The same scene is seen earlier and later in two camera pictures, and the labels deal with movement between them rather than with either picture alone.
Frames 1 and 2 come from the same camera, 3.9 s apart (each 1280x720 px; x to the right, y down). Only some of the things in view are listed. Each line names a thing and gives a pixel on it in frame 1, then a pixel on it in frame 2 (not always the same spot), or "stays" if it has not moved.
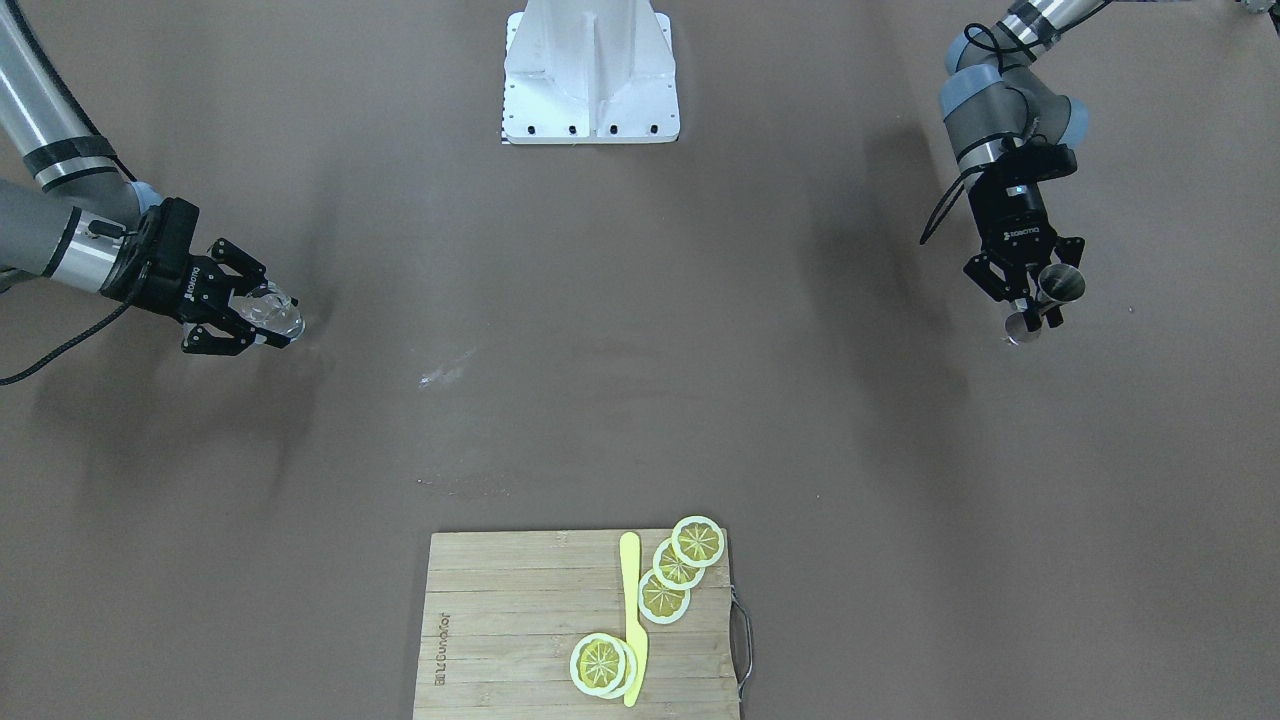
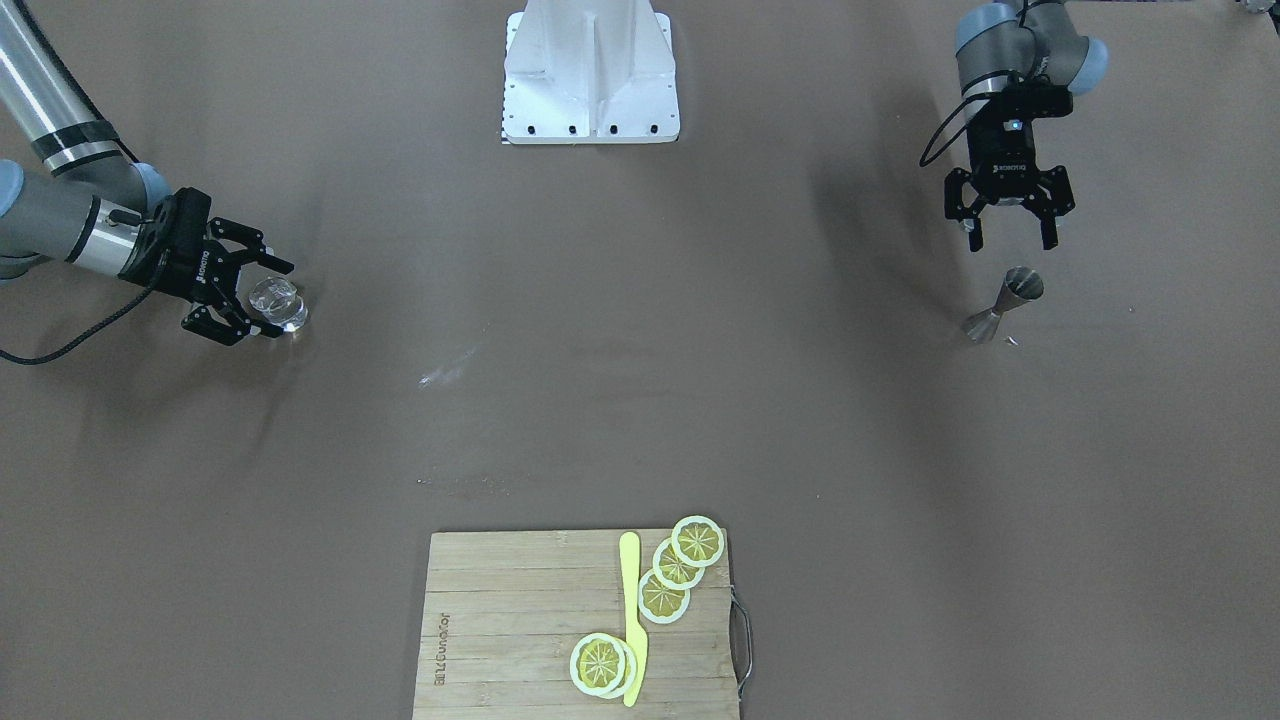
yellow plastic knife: [630, 555] stays
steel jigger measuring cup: [1058, 285] to [1022, 284]
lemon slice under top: [631, 671] stays
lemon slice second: [672, 570] stays
